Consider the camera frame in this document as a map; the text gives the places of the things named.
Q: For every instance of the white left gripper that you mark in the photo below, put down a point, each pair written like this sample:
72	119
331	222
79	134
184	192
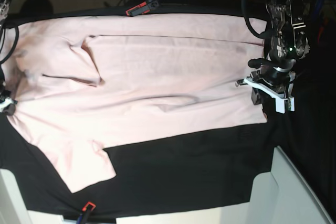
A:
271	83

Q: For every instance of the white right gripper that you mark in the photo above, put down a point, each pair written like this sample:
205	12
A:
8	105

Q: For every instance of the pink T-shirt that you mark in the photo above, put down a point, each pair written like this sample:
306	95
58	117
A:
84	84

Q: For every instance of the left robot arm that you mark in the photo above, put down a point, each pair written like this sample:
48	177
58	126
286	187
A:
287	35

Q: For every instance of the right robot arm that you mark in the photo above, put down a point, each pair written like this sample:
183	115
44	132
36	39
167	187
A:
5	25

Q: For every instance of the orange clamp at right edge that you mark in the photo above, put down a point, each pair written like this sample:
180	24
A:
321	31

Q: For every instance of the orange clamp at edge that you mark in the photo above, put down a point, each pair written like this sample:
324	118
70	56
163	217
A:
321	31
86	212

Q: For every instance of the orange clamp at front edge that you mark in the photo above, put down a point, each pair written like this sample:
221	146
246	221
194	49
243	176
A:
86	212

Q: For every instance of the orange black clamp blue handle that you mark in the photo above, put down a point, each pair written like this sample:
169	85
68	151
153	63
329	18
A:
143	8

